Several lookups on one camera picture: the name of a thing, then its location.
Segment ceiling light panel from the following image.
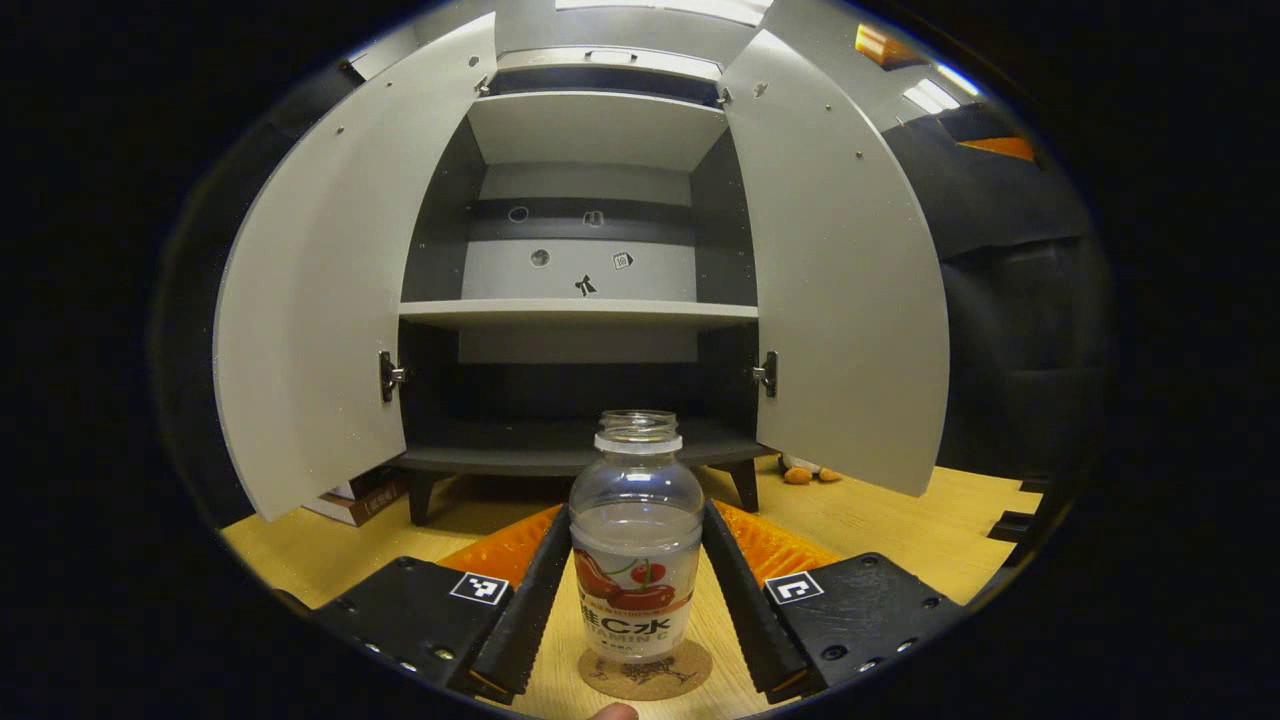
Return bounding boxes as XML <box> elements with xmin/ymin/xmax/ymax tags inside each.
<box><xmin>903</xmin><ymin>65</ymin><xmax>986</xmax><ymax>114</ymax></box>

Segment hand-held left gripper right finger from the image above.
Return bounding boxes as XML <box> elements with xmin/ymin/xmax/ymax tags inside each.
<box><xmin>700</xmin><ymin>498</ymin><xmax>966</xmax><ymax>703</ymax></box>

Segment penguin plush toy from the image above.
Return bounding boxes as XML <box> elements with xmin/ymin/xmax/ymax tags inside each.
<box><xmin>778</xmin><ymin>453</ymin><xmax>846</xmax><ymax>487</ymax></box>

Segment white cabinet door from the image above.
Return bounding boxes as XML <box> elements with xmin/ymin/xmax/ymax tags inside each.
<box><xmin>213</xmin><ymin>12</ymin><xmax>499</xmax><ymax>523</ymax></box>
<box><xmin>718</xmin><ymin>28</ymin><xmax>951</xmax><ymax>498</ymax></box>

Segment round cork coaster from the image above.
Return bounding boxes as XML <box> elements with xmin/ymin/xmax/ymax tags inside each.
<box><xmin>578</xmin><ymin>638</ymin><xmax>713</xmax><ymax>701</ymax></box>

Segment black backdrop cloth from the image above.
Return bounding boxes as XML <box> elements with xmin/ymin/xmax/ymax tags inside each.
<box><xmin>150</xmin><ymin>60</ymin><xmax>1113</xmax><ymax>531</ymax></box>

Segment stack of books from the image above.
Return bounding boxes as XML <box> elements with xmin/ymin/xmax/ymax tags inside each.
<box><xmin>300</xmin><ymin>465</ymin><xmax>411</xmax><ymax>528</ymax></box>

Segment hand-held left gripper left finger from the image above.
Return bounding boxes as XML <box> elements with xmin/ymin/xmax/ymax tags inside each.
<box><xmin>310</xmin><ymin>503</ymin><xmax>573</xmax><ymax>706</ymax></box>

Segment clear bottle with red label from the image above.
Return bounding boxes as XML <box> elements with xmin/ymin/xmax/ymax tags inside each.
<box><xmin>568</xmin><ymin>410</ymin><xmax>706</xmax><ymax>663</ymax></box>

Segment white and grey cabinet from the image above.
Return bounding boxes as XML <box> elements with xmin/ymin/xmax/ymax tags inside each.
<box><xmin>385</xmin><ymin>45</ymin><xmax>776</xmax><ymax>526</ymax></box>

